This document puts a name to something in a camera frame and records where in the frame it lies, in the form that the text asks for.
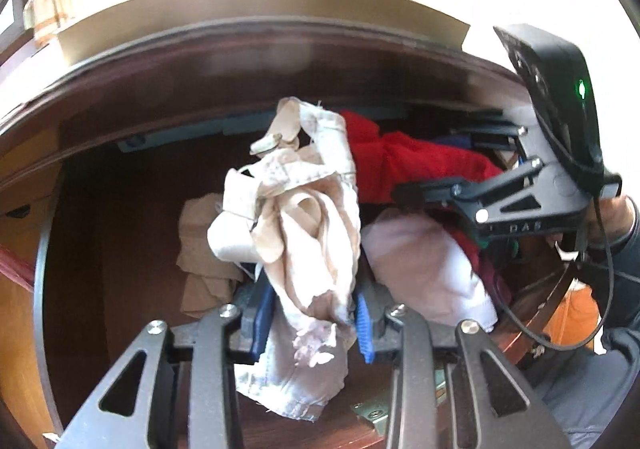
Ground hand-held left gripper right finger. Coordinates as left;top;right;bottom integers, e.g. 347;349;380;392
354;288;571;449

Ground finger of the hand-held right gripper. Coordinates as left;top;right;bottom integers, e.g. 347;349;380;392
449;111;532;166
390;156;588;242

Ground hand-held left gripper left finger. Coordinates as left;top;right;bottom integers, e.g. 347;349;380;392
62;283;278;449

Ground red underwear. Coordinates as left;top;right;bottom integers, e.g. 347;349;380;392
342;109;504;210

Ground pale white underwear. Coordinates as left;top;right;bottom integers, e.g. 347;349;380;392
360;207;499;336

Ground green and black underwear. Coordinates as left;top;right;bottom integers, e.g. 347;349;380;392
475;234;521;258

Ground pinkish beige lace underwear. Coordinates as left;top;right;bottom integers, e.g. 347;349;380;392
207;97;362;423

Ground tan nylon stockings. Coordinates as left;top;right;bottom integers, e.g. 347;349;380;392
175;196;246;320

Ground maroon knit underwear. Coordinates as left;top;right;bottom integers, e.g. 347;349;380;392
462;229;516;330

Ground shallow cardboard box tray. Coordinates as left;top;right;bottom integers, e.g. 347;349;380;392
56;0;472;68

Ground person's right hand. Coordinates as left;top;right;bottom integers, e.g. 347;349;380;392
546;195;640;263

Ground person's dark clothing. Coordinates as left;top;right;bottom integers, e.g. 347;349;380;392
522;326;640;449

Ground dark wooden dresser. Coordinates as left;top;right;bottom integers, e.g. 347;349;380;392
0;16;551;449

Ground black cable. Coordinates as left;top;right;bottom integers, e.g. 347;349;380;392
495;194;622;353

